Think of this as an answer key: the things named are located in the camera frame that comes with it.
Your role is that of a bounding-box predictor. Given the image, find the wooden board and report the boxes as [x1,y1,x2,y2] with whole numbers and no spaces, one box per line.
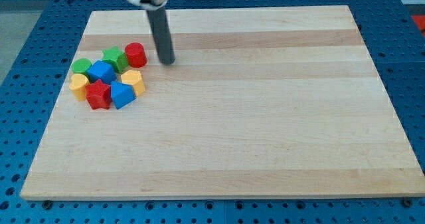
[21,5,424,201]

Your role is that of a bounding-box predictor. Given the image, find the red object at edge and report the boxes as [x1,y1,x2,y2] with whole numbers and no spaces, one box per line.
[412,15,425,36]

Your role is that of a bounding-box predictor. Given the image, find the red star block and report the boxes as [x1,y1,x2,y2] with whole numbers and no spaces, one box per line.
[86,79,112,110]

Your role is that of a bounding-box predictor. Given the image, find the yellow hexagon block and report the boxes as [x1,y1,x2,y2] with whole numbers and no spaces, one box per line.
[121,70,146,96]

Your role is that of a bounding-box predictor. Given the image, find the green star block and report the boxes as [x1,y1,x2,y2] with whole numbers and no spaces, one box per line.
[102,46,129,74]

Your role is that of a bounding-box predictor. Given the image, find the green cylinder block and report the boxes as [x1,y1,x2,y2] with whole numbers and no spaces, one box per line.
[71,58,92,76]

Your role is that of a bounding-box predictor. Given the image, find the blue cube block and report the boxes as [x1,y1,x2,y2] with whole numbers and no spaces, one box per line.
[87,60,117,84]

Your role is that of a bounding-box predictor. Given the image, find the yellow heart block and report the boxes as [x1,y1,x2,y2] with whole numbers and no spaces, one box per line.
[68,73,90,102]

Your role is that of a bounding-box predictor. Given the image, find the blue triangle block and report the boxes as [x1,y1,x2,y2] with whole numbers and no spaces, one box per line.
[111,81,135,109]

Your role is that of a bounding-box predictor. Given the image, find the grey cylindrical pointer rod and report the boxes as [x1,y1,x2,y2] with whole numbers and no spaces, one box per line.
[146,7,175,65]

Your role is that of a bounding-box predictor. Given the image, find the red cylinder block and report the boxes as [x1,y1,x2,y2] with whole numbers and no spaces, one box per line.
[125,43,147,68]

